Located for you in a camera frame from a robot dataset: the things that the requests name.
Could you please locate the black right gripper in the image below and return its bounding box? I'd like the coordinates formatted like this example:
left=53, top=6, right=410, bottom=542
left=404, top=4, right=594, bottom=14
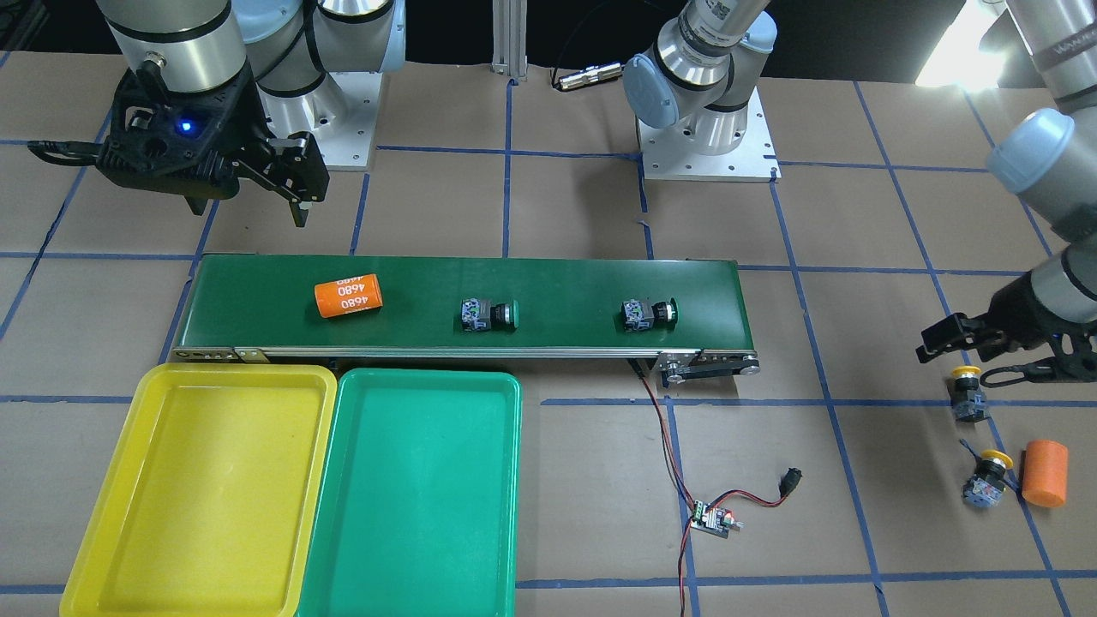
left=94, top=65, right=330, bottom=228

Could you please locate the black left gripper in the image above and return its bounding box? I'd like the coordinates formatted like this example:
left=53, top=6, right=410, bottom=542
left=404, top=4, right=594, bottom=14
left=916, top=273, right=1096, bottom=389

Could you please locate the yellow push button switch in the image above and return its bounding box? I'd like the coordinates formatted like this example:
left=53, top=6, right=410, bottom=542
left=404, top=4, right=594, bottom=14
left=950, top=366, right=989, bottom=424

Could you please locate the green push button switch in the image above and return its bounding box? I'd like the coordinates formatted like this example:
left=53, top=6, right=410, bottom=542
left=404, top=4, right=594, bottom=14
left=459, top=298, right=519, bottom=332

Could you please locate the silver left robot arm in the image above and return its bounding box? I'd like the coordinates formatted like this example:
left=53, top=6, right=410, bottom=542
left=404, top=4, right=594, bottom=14
left=623, top=1, right=1096, bottom=383

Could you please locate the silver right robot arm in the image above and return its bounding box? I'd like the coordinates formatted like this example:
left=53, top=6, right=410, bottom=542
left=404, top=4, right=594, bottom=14
left=93, top=1, right=407, bottom=227

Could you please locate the green conveyor belt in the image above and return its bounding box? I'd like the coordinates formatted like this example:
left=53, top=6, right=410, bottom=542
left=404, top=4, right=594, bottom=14
left=170, top=254, right=759, bottom=383

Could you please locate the orange foam cylinder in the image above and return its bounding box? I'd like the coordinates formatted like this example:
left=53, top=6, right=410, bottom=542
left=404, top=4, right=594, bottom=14
left=1022, top=439, right=1070, bottom=509

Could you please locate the black barrel plug connector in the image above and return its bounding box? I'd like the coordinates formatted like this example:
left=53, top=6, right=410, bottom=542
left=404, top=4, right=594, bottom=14
left=778, top=465, right=802, bottom=500

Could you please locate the yellow plastic tray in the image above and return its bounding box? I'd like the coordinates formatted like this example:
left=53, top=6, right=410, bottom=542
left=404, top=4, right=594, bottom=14
left=59, top=363, right=337, bottom=616

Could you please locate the green plastic tray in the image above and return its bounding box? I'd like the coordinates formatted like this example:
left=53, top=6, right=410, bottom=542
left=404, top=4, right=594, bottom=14
left=297, top=368, right=524, bottom=616

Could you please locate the small motor controller board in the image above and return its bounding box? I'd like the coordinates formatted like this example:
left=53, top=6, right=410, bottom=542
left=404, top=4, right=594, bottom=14
left=689, top=500, right=744, bottom=539

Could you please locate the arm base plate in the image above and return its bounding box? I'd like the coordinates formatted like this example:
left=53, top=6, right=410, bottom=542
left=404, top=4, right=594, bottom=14
left=636, top=90, right=782, bottom=183
left=258, top=68, right=383, bottom=171

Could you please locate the aluminium frame post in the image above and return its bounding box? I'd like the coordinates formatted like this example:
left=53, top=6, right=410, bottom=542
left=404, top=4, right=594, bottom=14
left=490, top=0, right=528, bottom=81

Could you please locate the red black power cable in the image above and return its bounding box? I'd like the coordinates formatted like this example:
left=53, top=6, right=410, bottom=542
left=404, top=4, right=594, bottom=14
left=629, top=358, right=803, bottom=617

